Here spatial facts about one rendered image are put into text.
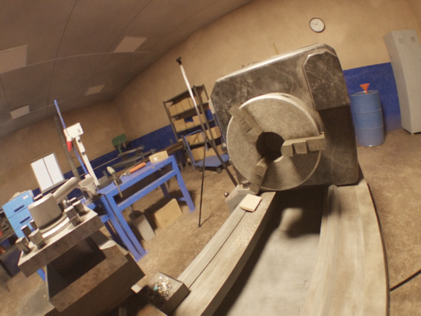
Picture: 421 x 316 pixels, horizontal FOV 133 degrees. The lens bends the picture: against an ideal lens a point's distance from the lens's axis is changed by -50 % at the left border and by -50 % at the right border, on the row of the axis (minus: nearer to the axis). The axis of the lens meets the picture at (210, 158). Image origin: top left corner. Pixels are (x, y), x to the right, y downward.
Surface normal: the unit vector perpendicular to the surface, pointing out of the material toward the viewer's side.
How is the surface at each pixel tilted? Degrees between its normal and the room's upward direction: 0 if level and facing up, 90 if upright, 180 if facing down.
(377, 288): 0
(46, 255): 90
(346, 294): 0
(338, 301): 0
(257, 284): 23
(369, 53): 90
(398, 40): 90
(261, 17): 90
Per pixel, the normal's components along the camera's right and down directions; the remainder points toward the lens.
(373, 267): -0.33, -0.92
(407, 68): -0.54, 0.38
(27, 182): 0.78, -0.13
